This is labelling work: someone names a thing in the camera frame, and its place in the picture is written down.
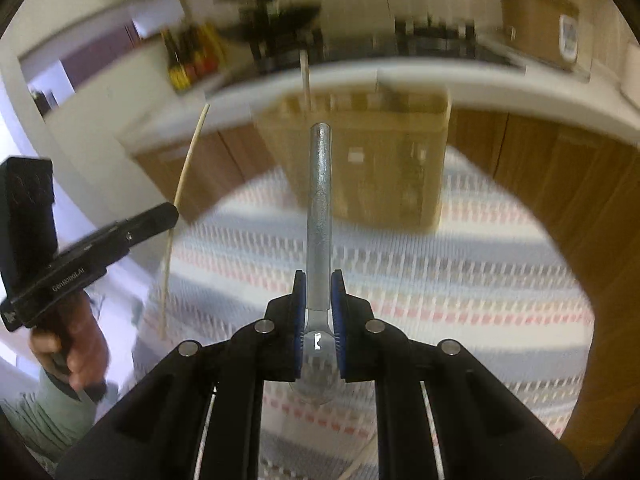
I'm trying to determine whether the striped woven tablecloth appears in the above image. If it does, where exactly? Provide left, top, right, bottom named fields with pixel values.
left=132, top=147, right=598, bottom=480

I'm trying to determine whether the steel spoon with handle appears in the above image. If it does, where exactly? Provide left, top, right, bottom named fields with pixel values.
left=294, top=122, right=346, bottom=407

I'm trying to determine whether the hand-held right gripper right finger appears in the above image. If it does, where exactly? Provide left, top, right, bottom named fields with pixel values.
left=330, top=269, right=584, bottom=480

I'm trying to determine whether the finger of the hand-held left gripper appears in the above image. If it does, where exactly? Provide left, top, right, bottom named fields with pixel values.
left=79, top=202, right=180, bottom=274

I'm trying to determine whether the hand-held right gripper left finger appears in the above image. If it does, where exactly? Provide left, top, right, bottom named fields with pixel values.
left=55, top=269, right=308, bottom=480

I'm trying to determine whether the beige plastic utensil basket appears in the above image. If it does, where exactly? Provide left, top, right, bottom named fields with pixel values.
left=252, top=91, right=453, bottom=233

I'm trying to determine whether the dark sauce bottle yellow label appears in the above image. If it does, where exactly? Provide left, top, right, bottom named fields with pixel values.
left=165, top=27, right=195, bottom=93

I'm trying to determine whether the brown rice cooker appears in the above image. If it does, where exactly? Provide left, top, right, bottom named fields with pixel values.
left=499, top=0, right=583, bottom=72

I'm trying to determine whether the dark sauce bottle red label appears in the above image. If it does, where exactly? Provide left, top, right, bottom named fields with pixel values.
left=191, top=22, right=221, bottom=80

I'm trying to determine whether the black wok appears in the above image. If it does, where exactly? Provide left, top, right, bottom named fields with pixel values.
left=216, top=0, right=323, bottom=61

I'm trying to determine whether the black gas stove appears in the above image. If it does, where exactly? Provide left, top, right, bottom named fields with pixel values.
left=252, top=12, right=526, bottom=73

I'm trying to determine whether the person's left hand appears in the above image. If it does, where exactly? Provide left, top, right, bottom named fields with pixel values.
left=29, top=291, right=111, bottom=392

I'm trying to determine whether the person's left forearm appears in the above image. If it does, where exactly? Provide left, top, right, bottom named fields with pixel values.
left=0, top=370, right=98, bottom=466

